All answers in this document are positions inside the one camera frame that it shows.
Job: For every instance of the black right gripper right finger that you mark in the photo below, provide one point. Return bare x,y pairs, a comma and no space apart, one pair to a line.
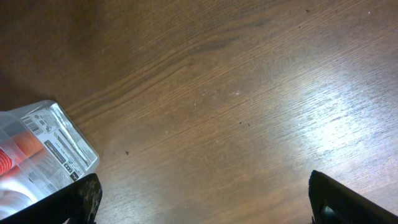
332,202

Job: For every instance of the clear plastic container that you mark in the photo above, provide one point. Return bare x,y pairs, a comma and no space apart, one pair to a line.
40,149

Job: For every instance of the orange tube with white cap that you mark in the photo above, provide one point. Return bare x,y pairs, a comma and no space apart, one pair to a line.
18,149

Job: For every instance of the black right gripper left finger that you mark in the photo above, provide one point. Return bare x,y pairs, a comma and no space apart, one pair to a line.
77,203

